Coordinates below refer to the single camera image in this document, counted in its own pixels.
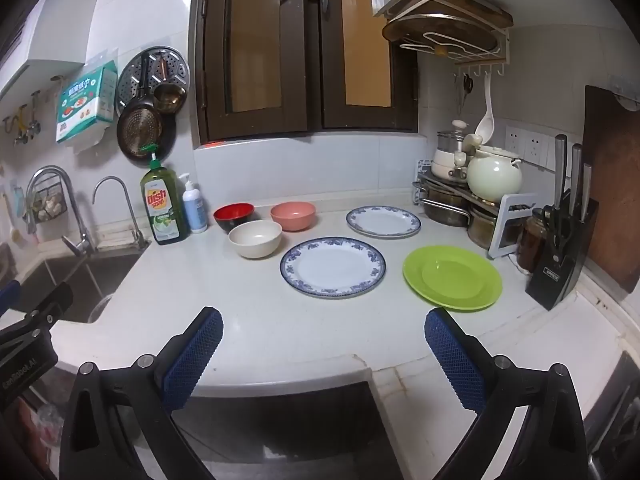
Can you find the hanging scissors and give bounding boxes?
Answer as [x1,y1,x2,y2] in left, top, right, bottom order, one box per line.
[457,74,473,116]

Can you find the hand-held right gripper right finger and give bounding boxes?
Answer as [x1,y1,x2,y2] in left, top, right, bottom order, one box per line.
[424,307,588,480]

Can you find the brown wooden window frame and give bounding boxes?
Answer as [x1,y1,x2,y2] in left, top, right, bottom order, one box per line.
[189,0,420,150]

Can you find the white ladle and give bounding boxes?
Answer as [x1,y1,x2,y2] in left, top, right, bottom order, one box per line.
[474,72,497,143]

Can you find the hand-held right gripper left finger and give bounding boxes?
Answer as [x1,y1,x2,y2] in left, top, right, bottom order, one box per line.
[59,306,236,480]

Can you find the green plate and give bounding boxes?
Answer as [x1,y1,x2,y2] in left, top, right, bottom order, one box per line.
[403,245,503,312]

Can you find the white steel pot rack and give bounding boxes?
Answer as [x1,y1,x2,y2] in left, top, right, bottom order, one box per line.
[412,159,540,261]

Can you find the brass strainer ladle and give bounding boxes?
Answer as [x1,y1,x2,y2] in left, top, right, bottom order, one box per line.
[152,55,188,113]

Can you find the cream ceramic pot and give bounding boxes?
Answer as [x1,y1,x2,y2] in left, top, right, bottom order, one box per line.
[466,144,523,202]

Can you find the white bowl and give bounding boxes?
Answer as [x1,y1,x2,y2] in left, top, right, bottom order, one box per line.
[228,220,283,260]

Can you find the white wall rack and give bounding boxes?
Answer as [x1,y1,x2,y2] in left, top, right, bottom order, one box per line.
[372,0,515,80]

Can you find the steel pot with lid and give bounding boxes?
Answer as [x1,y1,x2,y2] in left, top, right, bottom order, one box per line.
[436,120,473,153]

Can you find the green dish soap bottle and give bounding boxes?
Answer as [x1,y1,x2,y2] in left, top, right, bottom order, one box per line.
[140,144,190,246]

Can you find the glass jar brown contents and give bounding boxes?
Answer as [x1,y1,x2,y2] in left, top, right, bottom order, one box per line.
[516,207,548,273]

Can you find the dark wooden cutting board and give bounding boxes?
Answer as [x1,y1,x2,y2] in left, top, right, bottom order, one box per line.
[582,85,640,293]

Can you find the round steel steamer tray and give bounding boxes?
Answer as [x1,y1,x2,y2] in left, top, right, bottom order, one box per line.
[115,46,192,118]

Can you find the thick steel kitchen faucet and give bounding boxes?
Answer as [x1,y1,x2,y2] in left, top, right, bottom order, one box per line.
[25,165,98,257]

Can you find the large blue patterned plate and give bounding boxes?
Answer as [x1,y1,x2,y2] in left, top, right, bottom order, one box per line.
[279,236,387,300]

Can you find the thin curved steel faucet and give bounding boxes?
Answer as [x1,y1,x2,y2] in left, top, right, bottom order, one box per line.
[92,176,152,252]

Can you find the steel sink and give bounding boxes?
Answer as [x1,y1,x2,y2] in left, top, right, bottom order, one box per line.
[0,250,146,326]

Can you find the white blue pump bottle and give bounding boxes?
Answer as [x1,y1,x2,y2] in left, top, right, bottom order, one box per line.
[178,173,209,234]

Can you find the steel handled knife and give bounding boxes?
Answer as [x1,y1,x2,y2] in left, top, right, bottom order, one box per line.
[570,143,584,206]
[554,134,569,196]
[580,163,593,218]

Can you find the white wall outlet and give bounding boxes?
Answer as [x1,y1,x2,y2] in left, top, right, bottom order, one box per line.
[505,125,526,158]
[526,132,551,167]

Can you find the black kitchen scissors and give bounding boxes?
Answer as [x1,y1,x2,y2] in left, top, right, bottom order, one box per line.
[540,205,568,241]

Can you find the steel strainer bowl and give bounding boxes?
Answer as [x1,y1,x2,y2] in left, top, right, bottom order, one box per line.
[87,294,113,325]

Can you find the red and black bowl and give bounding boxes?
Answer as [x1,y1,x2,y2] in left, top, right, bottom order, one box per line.
[213,203,256,234]

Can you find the black frying pan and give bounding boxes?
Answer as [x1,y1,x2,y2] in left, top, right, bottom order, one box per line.
[116,55,177,166]

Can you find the wire basket with garlic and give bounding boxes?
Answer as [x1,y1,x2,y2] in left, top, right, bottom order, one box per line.
[27,185,68,223]

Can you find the round wooden board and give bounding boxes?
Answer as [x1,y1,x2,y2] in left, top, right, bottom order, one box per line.
[382,10,501,53]

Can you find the steel pot with handle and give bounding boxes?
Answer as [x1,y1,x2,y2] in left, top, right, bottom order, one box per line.
[467,202,526,252]

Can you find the pink bowl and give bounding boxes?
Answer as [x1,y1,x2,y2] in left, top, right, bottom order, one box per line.
[270,201,317,232]

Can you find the paper towel pack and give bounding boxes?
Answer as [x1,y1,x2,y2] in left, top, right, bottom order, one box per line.
[55,57,120,146]

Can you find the white enamel pot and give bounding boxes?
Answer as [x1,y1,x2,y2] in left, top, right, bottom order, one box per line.
[431,149,470,181]

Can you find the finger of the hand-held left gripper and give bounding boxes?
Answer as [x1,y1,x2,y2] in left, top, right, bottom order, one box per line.
[0,280,22,316]
[0,282,74,346]

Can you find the small blue patterned plate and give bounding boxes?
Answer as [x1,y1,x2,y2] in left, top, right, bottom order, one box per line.
[346,205,422,239]

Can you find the rectangular wooden board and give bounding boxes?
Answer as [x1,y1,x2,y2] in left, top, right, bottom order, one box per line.
[390,0,514,28]

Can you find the black knife block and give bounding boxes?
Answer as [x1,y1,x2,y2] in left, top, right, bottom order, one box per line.
[525,195,600,311]

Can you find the wide steel pot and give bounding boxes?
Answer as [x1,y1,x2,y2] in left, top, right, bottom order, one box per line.
[414,182,473,227]

